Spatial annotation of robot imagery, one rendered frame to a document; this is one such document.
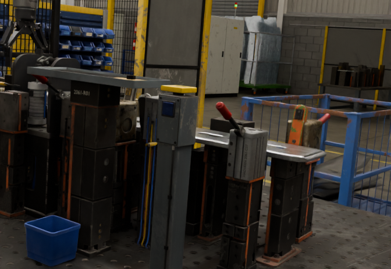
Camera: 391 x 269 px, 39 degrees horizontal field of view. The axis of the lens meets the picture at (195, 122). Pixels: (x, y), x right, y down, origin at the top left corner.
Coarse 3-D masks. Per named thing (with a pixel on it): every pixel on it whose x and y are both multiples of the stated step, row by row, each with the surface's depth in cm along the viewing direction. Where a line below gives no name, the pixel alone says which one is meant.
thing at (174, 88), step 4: (164, 88) 123; (168, 88) 123; (172, 88) 122; (176, 88) 121; (180, 88) 121; (184, 88) 121; (188, 88) 123; (192, 88) 124; (196, 88) 125; (176, 92) 122; (180, 92) 121; (184, 92) 122; (188, 92) 123; (192, 92) 124
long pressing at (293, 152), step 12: (204, 132) 164; (216, 132) 166; (216, 144) 149; (228, 144) 147; (276, 144) 152; (288, 144) 154; (276, 156) 139; (288, 156) 137; (300, 156) 137; (312, 156) 141; (324, 156) 146
